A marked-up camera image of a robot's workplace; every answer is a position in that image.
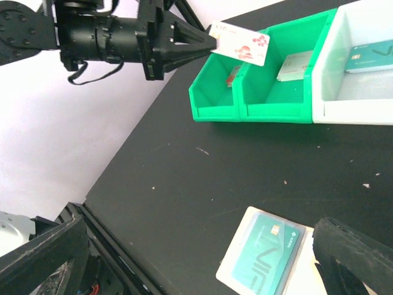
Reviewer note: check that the white red blossom card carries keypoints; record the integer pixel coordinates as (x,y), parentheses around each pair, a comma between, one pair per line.
(240,43)

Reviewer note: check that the teal VIP card in bin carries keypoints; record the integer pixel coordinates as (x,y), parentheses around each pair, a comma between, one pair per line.
(370,57)

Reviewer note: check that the white card in bin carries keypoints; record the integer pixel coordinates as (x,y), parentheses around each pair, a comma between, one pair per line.
(294,67)

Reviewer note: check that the white bin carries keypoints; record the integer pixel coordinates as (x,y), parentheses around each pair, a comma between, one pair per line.
(352,78)

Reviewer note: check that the teal vip card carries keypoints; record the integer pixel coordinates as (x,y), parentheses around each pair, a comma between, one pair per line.
(370,57)
(270,244)

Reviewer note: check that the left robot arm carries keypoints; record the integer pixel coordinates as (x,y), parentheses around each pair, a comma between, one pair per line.
(26,32)

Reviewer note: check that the red circle card in bin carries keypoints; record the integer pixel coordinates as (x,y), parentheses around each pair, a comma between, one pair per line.
(231,77)

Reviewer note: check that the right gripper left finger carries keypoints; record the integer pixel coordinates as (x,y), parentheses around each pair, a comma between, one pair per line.
(55,261)

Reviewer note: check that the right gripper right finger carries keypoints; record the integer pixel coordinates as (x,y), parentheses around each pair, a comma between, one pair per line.
(349,262)

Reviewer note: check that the green bin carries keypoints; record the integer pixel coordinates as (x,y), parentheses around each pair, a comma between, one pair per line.
(210,98)
(261,97)

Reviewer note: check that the beige card holder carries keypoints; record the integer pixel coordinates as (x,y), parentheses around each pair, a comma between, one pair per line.
(303,276)

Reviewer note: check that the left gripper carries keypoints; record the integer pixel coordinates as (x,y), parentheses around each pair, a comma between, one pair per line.
(86,34)

